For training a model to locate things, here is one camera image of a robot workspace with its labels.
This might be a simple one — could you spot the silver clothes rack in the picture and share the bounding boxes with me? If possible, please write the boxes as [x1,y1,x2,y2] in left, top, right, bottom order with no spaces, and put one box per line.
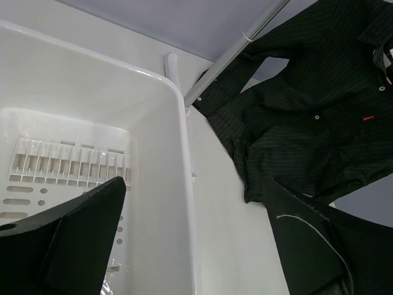
[163,0,291,185]

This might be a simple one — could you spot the black pinstriped shirt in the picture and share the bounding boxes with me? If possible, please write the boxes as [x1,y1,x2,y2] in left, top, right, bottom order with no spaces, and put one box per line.
[194,1,392,203]

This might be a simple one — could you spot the white plastic basket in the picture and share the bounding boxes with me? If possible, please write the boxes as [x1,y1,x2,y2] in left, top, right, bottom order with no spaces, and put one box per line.
[1,20,201,294]

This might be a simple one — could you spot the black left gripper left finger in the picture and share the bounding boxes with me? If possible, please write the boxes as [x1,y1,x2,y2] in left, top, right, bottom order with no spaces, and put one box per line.
[1,176,126,294]

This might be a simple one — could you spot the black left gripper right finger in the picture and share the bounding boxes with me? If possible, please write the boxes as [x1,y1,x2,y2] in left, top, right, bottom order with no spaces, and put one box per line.
[266,179,392,294]

